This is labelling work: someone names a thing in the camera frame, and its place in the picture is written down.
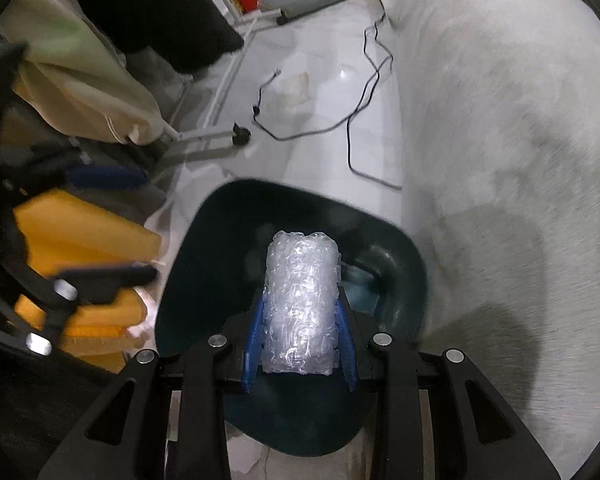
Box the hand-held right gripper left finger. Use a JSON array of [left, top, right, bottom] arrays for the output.
[[37, 294, 269, 480]]

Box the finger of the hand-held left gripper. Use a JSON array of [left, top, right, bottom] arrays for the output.
[[25, 264, 160, 357], [2, 152, 149, 196]]

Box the bed with plush cover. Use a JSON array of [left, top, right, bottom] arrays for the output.
[[367, 0, 600, 480]]

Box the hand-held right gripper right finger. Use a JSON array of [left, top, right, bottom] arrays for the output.
[[333, 289, 563, 480]]

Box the black hanging coat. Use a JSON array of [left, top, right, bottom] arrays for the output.
[[62, 0, 245, 75]]

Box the bubble wrap roll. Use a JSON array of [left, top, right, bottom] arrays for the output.
[[260, 230, 342, 376]]

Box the long black cable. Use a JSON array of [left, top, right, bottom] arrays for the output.
[[346, 0, 403, 192]]

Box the white clothes rack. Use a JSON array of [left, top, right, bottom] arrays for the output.
[[152, 0, 261, 171]]

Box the dark green trash bin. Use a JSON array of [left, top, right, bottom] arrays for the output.
[[156, 179, 429, 457]]

